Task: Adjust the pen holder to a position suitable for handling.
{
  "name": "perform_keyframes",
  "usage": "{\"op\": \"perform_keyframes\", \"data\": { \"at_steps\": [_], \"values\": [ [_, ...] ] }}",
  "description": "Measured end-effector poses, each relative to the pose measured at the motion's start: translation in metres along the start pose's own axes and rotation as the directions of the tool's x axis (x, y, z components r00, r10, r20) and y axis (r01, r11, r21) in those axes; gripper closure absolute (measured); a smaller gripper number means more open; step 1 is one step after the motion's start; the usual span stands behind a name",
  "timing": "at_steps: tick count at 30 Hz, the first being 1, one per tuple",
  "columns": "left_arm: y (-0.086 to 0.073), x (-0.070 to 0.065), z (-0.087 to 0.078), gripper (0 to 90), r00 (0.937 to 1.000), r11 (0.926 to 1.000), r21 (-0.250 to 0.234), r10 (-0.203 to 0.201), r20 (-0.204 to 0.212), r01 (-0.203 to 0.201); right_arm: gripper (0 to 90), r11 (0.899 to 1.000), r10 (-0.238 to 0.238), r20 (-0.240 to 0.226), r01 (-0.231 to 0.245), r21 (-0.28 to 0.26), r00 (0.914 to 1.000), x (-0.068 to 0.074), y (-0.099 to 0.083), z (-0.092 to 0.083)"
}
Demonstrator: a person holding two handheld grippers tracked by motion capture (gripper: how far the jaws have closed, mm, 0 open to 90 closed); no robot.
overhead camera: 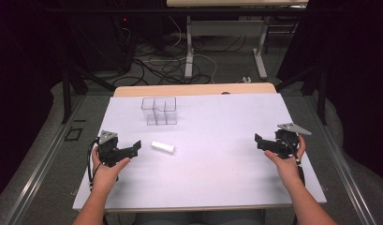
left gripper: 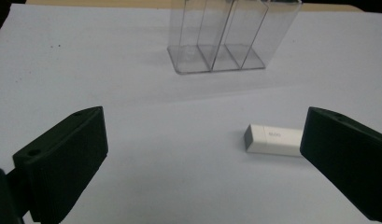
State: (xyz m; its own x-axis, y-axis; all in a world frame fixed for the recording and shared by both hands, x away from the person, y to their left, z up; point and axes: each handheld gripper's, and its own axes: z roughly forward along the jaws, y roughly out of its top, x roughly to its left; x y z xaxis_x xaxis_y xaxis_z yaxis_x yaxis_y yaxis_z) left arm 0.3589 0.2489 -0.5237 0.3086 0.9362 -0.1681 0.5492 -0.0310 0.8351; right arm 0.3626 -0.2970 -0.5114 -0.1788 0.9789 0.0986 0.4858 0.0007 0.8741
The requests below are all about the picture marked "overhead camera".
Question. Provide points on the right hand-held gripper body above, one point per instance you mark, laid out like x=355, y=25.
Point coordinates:
x=287, y=142

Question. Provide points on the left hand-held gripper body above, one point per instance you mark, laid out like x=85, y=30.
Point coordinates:
x=108, y=149

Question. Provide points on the white plastic tube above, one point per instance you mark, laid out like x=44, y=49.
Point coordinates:
x=162, y=146

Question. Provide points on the clear acrylic organizer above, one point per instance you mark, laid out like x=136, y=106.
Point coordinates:
x=159, y=110

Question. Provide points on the person's left hand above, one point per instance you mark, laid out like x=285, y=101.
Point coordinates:
x=105, y=175

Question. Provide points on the person's right hand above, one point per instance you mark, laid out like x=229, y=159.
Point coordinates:
x=286, y=168

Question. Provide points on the white power plug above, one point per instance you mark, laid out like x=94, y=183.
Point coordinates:
x=247, y=79

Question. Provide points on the black metal stand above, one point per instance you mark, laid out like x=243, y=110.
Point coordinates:
x=70, y=90
x=320, y=90

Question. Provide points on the black computer tower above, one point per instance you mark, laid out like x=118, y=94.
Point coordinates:
x=111, y=40

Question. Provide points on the aluminium floor rail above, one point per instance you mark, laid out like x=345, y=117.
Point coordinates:
x=342, y=168
x=39, y=165

